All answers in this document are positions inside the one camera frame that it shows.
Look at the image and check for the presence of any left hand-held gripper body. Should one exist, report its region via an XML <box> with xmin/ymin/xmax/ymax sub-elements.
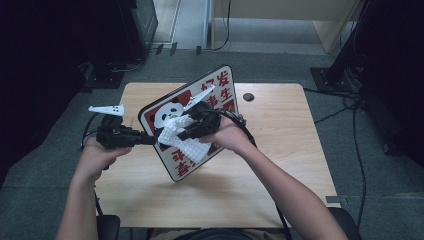
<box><xmin>88</xmin><ymin>104</ymin><xmax>144</xmax><ymax>150</ymax></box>

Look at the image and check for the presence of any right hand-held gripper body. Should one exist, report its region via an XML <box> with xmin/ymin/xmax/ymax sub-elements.
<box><xmin>184</xmin><ymin>84</ymin><xmax>222</xmax><ymax>138</ymax></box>

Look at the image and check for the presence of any white waffle cloth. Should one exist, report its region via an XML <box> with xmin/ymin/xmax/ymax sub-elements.
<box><xmin>157</xmin><ymin>114</ymin><xmax>213</xmax><ymax>164</ymax></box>

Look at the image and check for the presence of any square panda picture board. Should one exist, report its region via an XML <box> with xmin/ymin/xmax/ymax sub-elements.
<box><xmin>138</xmin><ymin>64</ymin><xmax>240</xmax><ymax>183</ymax></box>

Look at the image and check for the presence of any person's left hand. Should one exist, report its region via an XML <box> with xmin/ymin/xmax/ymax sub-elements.
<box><xmin>75</xmin><ymin>137</ymin><xmax>133</xmax><ymax>174</ymax></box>

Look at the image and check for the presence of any person's right hand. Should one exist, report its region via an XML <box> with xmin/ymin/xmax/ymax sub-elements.
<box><xmin>198</xmin><ymin>116</ymin><xmax>254</xmax><ymax>156</ymax></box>

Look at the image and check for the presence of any black cabinet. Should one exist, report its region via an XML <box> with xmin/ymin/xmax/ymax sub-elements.
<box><xmin>116</xmin><ymin>0</ymin><xmax>160</xmax><ymax>63</ymax></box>

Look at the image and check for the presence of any person's lap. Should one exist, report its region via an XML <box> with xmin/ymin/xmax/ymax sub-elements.
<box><xmin>148</xmin><ymin>228</ymin><xmax>288</xmax><ymax>240</ymax></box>

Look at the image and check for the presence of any black metal stand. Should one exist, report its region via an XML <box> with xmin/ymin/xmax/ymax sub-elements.
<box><xmin>309</xmin><ymin>0</ymin><xmax>373</xmax><ymax>94</ymax></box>

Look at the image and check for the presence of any light wooden partition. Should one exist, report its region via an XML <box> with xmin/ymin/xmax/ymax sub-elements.
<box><xmin>210</xmin><ymin>0</ymin><xmax>363</xmax><ymax>54</ymax></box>

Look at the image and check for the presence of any grey floor tape strip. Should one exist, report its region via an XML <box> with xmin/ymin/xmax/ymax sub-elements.
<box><xmin>325</xmin><ymin>195</ymin><xmax>349</xmax><ymax>205</ymax></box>

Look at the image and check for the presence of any left hand-held gripper cable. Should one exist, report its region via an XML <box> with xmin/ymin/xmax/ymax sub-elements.
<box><xmin>80</xmin><ymin>112</ymin><xmax>105</xmax><ymax>218</ymax></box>

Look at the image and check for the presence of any hand-held gripper cable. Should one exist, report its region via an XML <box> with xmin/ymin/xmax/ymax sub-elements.
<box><xmin>80</xmin><ymin>112</ymin><xmax>105</xmax><ymax>218</ymax></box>
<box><xmin>199</xmin><ymin>109</ymin><xmax>294</xmax><ymax>240</ymax></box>

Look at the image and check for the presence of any right hand-held gripper cable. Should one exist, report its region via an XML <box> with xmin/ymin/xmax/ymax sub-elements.
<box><xmin>199</xmin><ymin>109</ymin><xmax>294</xmax><ymax>240</ymax></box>

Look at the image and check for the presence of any black hanging cable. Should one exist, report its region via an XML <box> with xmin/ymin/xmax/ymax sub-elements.
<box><xmin>213</xmin><ymin>0</ymin><xmax>233</xmax><ymax>52</ymax></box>

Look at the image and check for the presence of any long black floor cable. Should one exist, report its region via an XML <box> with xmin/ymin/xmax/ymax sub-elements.
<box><xmin>303</xmin><ymin>86</ymin><xmax>368</xmax><ymax>228</ymax></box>

